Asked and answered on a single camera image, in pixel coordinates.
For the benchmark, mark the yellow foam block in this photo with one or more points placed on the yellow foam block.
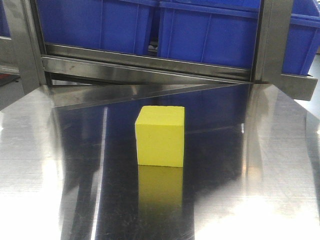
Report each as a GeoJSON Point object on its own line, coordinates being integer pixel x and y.
{"type": "Point", "coordinates": [160, 136]}

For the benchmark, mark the stainless steel shelf rack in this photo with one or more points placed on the stainless steel shelf rack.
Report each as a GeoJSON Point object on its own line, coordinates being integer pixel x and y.
{"type": "Point", "coordinates": [25, 53]}

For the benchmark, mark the blue plastic bin left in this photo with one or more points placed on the blue plastic bin left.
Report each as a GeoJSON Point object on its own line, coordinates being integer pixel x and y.
{"type": "Point", "coordinates": [112, 25]}

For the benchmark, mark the blue plastic bin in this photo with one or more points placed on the blue plastic bin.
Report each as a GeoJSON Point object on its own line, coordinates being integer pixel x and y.
{"type": "Point", "coordinates": [223, 32]}
{"type": "Point", "coordinates": [112, 25]}

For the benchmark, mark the blue plastic bin right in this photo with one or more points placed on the blue plastic bin right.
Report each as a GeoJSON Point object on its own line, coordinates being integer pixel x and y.
{"type": "Point", "coordinates": [223, 32]}

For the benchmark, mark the blue bin far left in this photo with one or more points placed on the blue bin far left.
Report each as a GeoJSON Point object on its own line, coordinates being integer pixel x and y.
{"type": "Point", "coordinates": [4, 27]}

